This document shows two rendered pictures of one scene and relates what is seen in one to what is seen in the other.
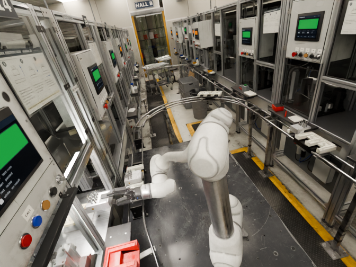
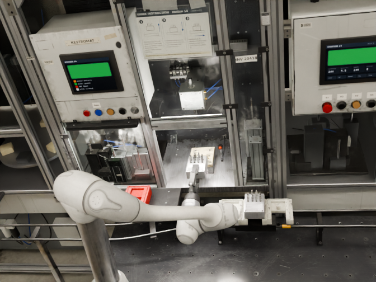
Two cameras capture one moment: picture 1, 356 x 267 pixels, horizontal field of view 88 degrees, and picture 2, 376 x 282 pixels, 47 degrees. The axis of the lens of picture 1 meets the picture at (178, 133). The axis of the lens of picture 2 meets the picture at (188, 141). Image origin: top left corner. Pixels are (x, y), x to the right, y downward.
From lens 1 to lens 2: 185 cm
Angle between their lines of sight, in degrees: 86
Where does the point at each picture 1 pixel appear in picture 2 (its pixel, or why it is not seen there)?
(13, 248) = (80, 109)
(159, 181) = not seen: hidden behind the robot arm
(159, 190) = not seen: hidden behind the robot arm
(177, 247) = (161, 271)
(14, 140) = (100, 70)
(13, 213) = (88, 98)
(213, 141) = (62, 180)
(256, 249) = not seen: outside the picture
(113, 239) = (164, 193)
